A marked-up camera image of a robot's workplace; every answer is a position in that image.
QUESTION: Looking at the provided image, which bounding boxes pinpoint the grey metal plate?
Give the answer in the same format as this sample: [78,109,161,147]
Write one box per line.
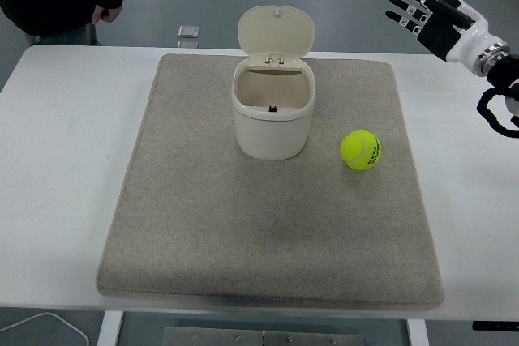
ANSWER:
[161,325,366,346]

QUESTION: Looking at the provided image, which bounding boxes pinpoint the beige fabric mat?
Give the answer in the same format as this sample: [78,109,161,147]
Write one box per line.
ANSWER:
[95,53,445,310]

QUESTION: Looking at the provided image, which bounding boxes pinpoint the cream plastic bin with lid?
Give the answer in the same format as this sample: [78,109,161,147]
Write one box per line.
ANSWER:
[230,4,316,161]

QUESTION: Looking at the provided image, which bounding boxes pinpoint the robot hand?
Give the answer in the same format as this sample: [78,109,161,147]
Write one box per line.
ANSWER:
[384,0,508,75]

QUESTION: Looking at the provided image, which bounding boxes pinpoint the white cable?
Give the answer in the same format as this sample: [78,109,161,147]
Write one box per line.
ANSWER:
[0,312,90,346]

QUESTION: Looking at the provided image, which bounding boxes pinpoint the black table control panel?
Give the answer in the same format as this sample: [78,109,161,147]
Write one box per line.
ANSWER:
[472,321,519,331]

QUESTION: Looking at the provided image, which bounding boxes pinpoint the yellow tennis ball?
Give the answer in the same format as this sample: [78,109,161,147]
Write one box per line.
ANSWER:
[340,130,383,171]

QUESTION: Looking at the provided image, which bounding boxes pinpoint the person's hand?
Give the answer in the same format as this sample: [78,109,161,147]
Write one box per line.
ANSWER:
[91,4,123,26]

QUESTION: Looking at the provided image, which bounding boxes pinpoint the white table leg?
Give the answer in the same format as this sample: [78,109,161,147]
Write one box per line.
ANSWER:
[405,318,430,346]
[97,310,125,346]

